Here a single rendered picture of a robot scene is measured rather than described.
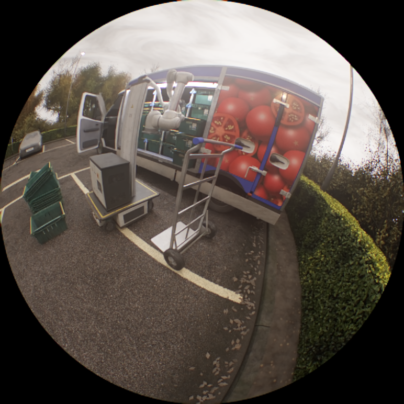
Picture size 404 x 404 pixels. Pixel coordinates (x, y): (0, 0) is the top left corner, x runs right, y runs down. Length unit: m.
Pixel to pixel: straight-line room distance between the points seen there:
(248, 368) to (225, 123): 2.73
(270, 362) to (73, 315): 1.74
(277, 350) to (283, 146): 2.31
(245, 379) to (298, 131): 2.66
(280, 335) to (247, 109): 2.65
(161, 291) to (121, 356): 0.78
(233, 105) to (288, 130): 0.81
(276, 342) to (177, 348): 0.90
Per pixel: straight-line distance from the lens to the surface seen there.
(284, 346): 1.63
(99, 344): 1.40
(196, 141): 0.66
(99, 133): 4.76
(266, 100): 2.00
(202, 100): 2.38
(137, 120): 1.56
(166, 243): 1.62
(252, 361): 1.43
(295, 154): 1.94
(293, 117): 2.00
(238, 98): 2.03
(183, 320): 1.29
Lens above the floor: 1.27
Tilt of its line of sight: 30 degrees down
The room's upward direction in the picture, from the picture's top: 16 degrees clockwise
